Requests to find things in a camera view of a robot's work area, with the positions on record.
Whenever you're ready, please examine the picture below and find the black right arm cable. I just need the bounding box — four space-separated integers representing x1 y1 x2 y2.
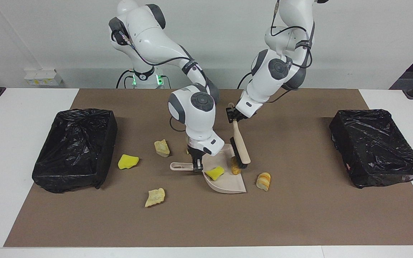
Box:
115 30 207 133

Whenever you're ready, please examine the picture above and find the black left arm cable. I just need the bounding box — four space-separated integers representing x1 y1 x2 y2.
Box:
269 0 315 69

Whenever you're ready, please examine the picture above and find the brown table mat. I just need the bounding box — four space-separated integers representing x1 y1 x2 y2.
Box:
4 89 413 248

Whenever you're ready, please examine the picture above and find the beige plastic dustpan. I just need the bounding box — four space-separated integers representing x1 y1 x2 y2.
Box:
170 143 247 194

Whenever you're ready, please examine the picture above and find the striped bread piece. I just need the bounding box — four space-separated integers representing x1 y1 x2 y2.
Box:
256 172 272 191

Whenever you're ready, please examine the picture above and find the yellow sponge piece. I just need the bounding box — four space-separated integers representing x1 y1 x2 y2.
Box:
205 166 225 181
118 154 140 170

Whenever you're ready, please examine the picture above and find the orange brown bread piece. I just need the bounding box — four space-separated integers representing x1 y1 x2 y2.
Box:
231 157 243 175

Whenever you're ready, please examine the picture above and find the beige sponge chunk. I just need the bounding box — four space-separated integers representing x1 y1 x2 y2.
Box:
154 139 171 158

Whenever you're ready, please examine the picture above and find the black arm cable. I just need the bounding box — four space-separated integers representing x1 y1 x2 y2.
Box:
115 30 207 133
269 0 315 69

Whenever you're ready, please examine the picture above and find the pale yellow sponge chunk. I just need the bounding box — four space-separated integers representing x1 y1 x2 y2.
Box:
144 187 166 208

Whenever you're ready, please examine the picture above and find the white wall power strip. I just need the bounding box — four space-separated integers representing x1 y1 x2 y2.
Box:
24 69 65 86

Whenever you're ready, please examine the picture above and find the beige hand brush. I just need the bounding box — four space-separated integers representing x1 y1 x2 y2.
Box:
228 102 251 169

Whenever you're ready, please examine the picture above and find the black base power cable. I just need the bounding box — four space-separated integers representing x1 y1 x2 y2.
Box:
237 71 254 90
116 69 135 89

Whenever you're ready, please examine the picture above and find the bin with black liner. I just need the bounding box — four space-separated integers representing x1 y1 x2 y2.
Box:
329 109 413 189
32 108 118 194

